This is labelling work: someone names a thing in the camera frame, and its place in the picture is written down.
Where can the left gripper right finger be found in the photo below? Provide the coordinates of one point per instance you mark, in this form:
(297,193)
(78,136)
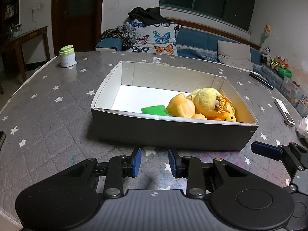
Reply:
(191,169)

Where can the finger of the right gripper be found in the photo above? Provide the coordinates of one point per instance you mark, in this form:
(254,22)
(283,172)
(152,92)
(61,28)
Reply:
(267,150)

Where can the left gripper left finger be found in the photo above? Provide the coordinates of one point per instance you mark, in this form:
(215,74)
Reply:
(120,167)

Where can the green packet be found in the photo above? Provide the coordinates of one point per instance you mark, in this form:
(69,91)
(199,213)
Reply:
(159,110)

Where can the yellow plush duck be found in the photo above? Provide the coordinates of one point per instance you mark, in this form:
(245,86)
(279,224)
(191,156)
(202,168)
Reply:
(206,99)

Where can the clear plastic bag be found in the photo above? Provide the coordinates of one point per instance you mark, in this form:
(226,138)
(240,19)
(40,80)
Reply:
(302,128)

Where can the white remote control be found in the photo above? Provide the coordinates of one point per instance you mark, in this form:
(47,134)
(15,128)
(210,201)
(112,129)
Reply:
(288,120)

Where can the white cardboard box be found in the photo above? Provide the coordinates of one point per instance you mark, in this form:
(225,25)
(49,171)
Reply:
(131,86)

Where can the orange rubber duck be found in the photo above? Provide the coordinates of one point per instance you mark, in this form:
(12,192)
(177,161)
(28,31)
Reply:
(223,114)

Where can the yellow plastic toy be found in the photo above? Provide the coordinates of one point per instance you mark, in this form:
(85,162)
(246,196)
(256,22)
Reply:
(180,106)

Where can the clear toy storage box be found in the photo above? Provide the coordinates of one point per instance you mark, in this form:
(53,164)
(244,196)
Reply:
(295,95)

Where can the black remote control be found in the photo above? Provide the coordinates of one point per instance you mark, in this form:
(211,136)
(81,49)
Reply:
(261,80)

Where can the green plastic bowl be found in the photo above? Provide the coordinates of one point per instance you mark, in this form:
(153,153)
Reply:
(282,72)

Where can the orange fox plush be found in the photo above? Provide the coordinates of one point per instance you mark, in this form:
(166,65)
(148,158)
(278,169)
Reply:
(284,64)

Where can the yellow bear plush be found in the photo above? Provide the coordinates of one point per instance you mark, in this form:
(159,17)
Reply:
(275,63)

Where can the panda plush toy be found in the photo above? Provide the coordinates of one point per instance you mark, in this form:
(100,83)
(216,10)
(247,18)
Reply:
(265,57)

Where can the beige cushion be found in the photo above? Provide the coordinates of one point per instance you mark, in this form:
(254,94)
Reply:
(235,54)

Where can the green lidded white jar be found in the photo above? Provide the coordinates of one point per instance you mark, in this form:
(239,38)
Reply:
(67,56)

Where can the hanging doll toy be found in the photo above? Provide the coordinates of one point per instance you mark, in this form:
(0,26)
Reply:
(265,34)

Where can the blue sofa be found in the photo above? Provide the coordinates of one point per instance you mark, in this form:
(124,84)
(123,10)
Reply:
(204,45)

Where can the grey knitted clothing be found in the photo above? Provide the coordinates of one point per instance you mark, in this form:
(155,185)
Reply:
(126,33)

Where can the butterfly print quilt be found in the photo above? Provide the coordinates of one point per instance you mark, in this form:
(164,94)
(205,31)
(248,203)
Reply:
(157,38)

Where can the black clothes pile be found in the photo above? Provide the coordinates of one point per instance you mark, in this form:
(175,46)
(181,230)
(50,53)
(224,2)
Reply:
(147,16)

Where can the wooden side table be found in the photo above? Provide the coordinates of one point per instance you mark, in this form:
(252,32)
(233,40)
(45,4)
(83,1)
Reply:
(15,52)

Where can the brown wooden door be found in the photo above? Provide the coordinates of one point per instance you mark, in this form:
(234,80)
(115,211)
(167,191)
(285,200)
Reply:
(77,23)

